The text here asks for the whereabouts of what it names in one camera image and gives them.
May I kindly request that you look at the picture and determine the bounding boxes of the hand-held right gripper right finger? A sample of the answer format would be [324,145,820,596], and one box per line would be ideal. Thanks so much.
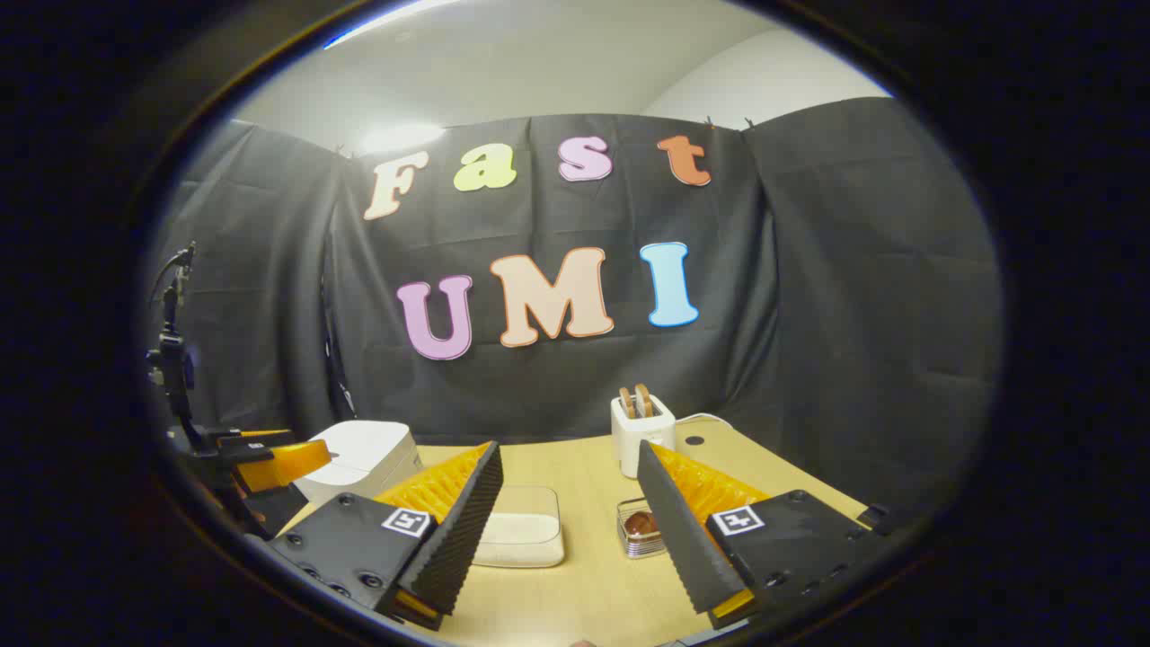
[636,439,899,630]

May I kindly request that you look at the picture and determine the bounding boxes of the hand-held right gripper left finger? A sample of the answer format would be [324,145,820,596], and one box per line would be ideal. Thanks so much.
[270,439,504,630]

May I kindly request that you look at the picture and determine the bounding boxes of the white rice cooker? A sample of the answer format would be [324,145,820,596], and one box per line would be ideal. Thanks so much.
[292,421,423,509]

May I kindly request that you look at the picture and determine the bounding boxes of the clear plastic box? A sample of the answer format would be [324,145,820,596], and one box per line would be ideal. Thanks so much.
[472,485,565,569]

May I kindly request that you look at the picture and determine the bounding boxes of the white toaster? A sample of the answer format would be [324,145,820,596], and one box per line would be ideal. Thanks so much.
[611,394,677,479]

